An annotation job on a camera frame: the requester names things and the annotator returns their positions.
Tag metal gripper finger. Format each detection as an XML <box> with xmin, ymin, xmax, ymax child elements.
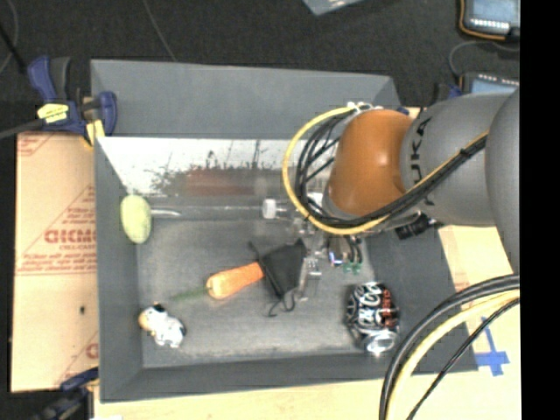
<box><xmin>308</xmin><ymin>258</ymin><xmax>324</xmax><ymax>300</ymax></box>
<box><xmin>297</xmin><ymin>258</ymin><xmax>311</xmax><ymax>302</ymax></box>

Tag black cloth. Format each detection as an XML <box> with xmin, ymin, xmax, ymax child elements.
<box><xmin>248</xmin><ymin>237</ymin><xmax>309</xmax><ymax>319</ymax></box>

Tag clear plastic bottle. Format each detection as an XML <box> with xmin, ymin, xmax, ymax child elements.
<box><xmin>261</xmin><ymin>194</ymin><xmax>326</xmax><ymax>225</ymax></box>

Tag orange toy carrot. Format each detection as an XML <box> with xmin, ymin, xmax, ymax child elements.
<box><xmin>171</xmin><ymin>261</ymin><xmax>266</xmax><ymax>301</ymax></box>

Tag crushed black and white can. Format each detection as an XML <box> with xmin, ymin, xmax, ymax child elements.
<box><xmin>343</xmin><ymin>281</ymin><xmax>402</xmax><ymax>358</ymax></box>

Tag white and black toy cow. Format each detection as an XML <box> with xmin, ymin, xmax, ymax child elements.
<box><xmin>137</xmin><ymin>303</ymin><xmax>188</xmax><ymax>349</ymax></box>

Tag grey metal bin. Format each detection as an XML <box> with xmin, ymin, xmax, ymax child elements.
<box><xmin>89</xmin><ymin>58</ymin><xmax>478</xmax><ymax>403</ymax></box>

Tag pale green toy fruit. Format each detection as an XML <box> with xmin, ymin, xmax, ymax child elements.
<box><xmin>119</xmin><ymin>193</ymin><xmax>153</xmax><ymax>245</ymax></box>

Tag brown cardboard board red print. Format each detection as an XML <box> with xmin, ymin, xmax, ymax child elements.
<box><xmin>9</xmin><ymin>129</ymin><xmax>514</xmax><ymax>394</ymax></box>

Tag black cylinder on white bracket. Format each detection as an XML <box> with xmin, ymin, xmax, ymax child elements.
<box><xmin>395</xmin><ymin>213</ymin><xmax>438</xmax><ymax>242</ymax></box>

